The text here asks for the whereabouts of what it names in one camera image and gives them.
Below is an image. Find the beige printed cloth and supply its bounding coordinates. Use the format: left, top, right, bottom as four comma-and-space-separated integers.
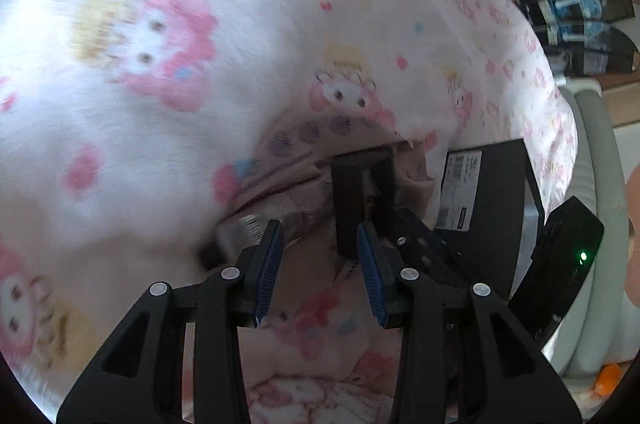
220, 111, 436, 285

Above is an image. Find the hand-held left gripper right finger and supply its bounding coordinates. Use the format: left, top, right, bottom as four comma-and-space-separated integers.
356, 224, 583, 424

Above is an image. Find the pink cartoon printed blanket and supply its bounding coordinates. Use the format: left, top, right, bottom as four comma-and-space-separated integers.
0, 0, 581, 424

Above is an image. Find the small orange toy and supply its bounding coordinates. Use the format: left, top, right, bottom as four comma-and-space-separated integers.
592, 364, 623, 397

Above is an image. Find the black square display frame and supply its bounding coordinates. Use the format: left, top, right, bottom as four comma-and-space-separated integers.
331, 147, 396, 257

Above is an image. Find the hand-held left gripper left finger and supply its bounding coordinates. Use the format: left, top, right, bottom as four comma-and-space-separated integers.
56, 220, 285, 424

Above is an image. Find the dark display shelf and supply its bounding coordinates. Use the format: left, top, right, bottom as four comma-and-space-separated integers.
487, 0, 640, 77

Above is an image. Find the grey foil packet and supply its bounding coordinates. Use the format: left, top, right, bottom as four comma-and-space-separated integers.
215, 191, 323, 255

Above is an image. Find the grey-white padded bed frame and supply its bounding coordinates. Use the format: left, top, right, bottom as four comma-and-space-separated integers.
542, 81, 633, 377

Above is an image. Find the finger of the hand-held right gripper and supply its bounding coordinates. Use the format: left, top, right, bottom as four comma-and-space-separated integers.
385, 209, 511, 305

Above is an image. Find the black storage box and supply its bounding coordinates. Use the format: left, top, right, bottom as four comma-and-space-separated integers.
432, 139, 546, 299

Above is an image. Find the person's right forearm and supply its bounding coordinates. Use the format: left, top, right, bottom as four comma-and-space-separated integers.
624, 166, 640, 309

